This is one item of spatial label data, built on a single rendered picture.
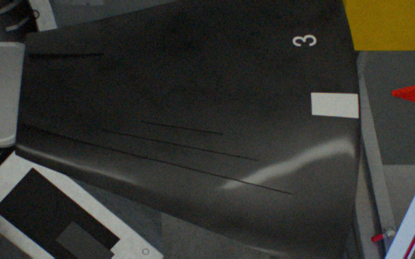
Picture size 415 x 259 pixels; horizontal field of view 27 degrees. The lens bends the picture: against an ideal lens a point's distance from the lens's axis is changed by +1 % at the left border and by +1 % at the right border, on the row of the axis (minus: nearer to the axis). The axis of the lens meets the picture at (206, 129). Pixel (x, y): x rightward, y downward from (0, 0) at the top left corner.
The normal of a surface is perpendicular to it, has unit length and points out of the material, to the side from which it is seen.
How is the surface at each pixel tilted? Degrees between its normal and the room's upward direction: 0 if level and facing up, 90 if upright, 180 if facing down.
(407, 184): 0
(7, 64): 0
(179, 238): 0
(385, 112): 90
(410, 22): 90
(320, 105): 18
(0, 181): 50
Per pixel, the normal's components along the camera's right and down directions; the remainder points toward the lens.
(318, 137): 0.11, -0.30
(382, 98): 0.05, 0.80
